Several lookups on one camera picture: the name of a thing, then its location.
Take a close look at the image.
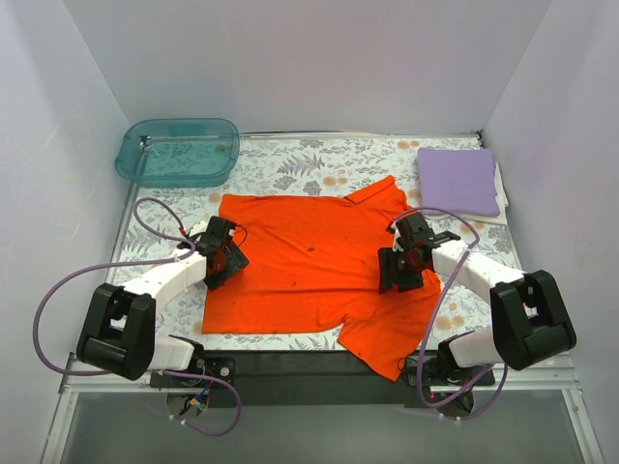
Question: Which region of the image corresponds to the teal plastic bin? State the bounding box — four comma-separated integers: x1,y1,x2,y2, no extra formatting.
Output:
115,118,240,189

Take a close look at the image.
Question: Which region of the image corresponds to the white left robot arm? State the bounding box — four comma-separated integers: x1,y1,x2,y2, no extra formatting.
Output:
76,217,249,387

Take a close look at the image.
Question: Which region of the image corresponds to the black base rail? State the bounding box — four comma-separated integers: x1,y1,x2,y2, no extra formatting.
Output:
149,350,497,410

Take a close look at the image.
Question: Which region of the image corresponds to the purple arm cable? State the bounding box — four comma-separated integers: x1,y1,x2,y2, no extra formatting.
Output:
32,196,243,438
391,207,511,422

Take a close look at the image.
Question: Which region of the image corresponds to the floral table mat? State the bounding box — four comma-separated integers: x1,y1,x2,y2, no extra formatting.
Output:
112,134,520,351

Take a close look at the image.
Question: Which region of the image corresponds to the orange t-shirt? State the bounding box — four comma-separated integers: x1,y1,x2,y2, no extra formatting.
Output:
201,176,441,381

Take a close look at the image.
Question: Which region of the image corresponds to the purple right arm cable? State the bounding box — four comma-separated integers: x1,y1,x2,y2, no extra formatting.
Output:
391,207,511,422

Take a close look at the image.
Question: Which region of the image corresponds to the aluminium table frame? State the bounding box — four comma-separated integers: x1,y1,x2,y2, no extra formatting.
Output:
43,355,603,463

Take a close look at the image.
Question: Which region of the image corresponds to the purple folded t-shirt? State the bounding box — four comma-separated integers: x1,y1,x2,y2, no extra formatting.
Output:
418,148,500,218

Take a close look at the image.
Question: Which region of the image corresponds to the white folded t-shirt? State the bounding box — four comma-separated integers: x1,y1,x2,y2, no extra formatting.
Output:
476,164,509,226

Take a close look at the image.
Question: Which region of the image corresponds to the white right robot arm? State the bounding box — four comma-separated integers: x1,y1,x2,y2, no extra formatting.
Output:
378,212,576,385

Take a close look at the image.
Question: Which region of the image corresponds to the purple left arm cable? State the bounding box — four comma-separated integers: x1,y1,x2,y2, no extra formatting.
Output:
32,196,243,438

